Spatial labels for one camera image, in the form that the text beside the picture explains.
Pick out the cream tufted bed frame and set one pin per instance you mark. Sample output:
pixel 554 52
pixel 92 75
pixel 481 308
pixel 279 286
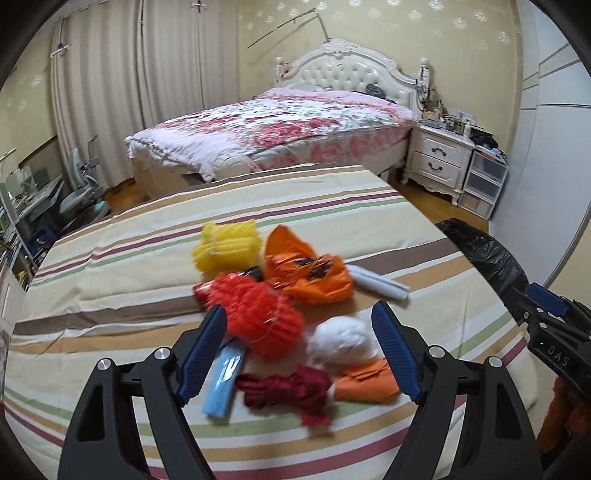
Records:
pixel 346 71

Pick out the white tissue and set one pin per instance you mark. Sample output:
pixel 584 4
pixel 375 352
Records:
pixel 344 341

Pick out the plastic drawer unit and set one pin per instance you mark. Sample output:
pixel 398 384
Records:
pixel 485 180

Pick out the floral pink duvet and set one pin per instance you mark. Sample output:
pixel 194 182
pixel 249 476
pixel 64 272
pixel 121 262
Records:
pixel 277 124

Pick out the cream curtains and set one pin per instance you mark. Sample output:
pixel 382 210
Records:
pixel 138 83

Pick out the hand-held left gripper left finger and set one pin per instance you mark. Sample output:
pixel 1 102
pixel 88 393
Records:
pixel 205 350

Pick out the yellow mesh sponge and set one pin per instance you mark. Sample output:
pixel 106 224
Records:
pixel 226 249

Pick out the white nightstand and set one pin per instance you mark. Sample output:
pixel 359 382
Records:
pixel 438 157

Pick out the dark red cloth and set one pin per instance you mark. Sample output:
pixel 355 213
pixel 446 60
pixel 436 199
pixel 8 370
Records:
pixel 286 387

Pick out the grey office chair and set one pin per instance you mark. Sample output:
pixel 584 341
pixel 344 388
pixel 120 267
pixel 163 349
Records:
pixel 81 194

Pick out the orange plastic bag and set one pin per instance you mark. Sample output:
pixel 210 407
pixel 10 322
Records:
pixel 323 286

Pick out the brown bottle with red label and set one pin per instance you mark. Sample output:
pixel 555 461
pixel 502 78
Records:
pixel 203 291

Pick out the white wardrobe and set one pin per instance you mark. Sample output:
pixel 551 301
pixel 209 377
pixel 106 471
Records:
pixel 549 138

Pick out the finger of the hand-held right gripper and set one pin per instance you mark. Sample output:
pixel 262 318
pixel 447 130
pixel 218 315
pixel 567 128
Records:
pixel 545 297
pixel 524 302

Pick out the black trash bag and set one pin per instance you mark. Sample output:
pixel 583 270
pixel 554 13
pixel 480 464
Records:
pixel 485 254

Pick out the white and teal box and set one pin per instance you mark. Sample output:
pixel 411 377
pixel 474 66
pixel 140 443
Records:
pixel 378 284

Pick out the light blue box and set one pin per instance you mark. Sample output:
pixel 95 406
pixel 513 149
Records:
pixel 224 383

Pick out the clutter of small bottles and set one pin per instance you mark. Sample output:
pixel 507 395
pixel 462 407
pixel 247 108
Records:
pixel 452 120

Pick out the thin wall rod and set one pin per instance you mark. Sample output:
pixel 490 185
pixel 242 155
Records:
pixel 295 22

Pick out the striped bed sheet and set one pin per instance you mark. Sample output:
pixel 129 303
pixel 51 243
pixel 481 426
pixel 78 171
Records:
pixel 138 277

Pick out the red mesh sponge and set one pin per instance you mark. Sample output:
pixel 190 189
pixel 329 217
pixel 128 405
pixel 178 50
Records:
pixel 258 309

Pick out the grey desk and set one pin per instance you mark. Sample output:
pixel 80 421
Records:
pixel 32 203

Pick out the orange paper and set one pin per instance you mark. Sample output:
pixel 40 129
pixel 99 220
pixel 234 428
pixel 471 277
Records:
pixel 369 383

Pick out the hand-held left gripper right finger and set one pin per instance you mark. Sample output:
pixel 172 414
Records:
pixel 392 350

